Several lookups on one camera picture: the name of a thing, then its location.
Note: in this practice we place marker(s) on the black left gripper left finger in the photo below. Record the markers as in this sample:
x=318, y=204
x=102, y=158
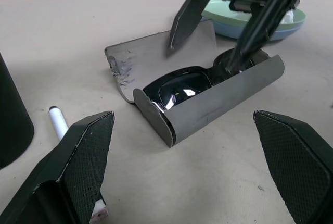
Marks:
x=78, y=161

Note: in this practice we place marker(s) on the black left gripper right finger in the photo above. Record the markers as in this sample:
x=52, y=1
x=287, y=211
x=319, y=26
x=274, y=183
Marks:
x=299, y=161

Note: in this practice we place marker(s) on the black sunglasses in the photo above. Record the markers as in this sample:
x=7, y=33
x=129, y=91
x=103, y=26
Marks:
x=179, y=88

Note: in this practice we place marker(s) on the grey glasses case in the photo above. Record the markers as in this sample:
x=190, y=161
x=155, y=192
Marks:
x=216, y=104

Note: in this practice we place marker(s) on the black cup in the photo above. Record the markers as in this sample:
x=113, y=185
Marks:
x=13, y=119

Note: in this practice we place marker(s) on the blue plate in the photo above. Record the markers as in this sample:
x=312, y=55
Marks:
x=229, y=30

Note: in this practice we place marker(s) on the green plate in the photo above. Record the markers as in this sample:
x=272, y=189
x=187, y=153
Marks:
x=221, y=13

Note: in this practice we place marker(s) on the white marker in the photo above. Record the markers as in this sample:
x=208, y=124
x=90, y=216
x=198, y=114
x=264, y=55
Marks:
x=58, y=122

